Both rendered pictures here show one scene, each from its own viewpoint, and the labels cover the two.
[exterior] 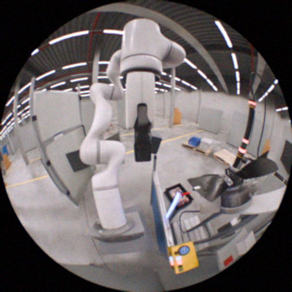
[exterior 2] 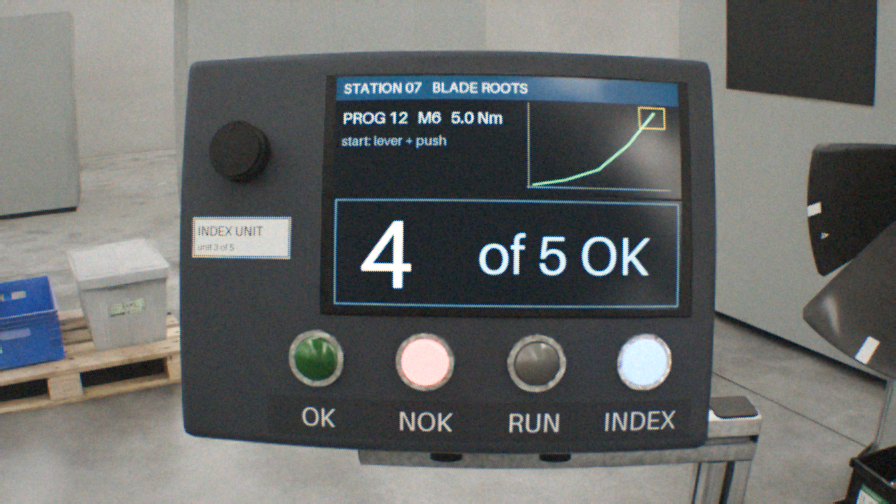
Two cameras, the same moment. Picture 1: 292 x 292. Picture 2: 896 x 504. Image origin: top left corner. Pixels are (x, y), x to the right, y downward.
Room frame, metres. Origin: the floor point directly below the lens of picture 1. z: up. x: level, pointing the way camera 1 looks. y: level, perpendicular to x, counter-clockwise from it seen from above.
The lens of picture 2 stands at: (0.84, 0.31, 1.25)
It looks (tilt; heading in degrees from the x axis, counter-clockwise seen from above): 14 degrees down; 277
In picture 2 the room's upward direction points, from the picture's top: straight up
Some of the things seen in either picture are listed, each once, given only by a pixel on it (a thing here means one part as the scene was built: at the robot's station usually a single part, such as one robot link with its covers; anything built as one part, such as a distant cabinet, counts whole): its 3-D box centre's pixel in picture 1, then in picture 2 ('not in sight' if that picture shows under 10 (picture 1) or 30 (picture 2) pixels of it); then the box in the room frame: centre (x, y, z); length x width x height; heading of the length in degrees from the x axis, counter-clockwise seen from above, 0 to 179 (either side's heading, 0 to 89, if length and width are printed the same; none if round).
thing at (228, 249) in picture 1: (235, 248); not in sight; (-0.32, -0.65, 0.85); 0.36 x 0.24 x 0.03; 94
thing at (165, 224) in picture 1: (161, 207); not in sight; (0.30, -0.13, 0.82); 0.90 x 0.04 x 0.08; 4
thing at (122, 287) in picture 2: (205, 143); (118, 292); (2.67, -2.43, 0.31); 0.60 x 0.42 x 0.33; 130
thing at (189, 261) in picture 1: (181, 257); not in sight; (-0.10, -0.16, 1.02); 0.16 x 0.10 x 0.11; 4
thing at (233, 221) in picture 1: (228, 229); not in sight; (-0.09, -0.74, 0.73); 0.15 x 0.09 x 0.22; 4
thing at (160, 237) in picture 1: (157, 219); not in sight; (0.30, -0.13, 0.45); 0.82 x 0.02 x 0.66; 4
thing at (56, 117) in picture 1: (68, 141); not in sight; (1.03, 1.37, 1.10); 1.21 x 0.06 x 2.20; 4
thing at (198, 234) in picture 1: (190, 236); not in sight; (0.03, -0.64, 0.04); 0.62 x 0.45 x 0.08; 4
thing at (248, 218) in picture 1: (213, 237); not in sight; (-0.10, -0.65, 0.58); 0.09 x 0.05 x 1.15; 94
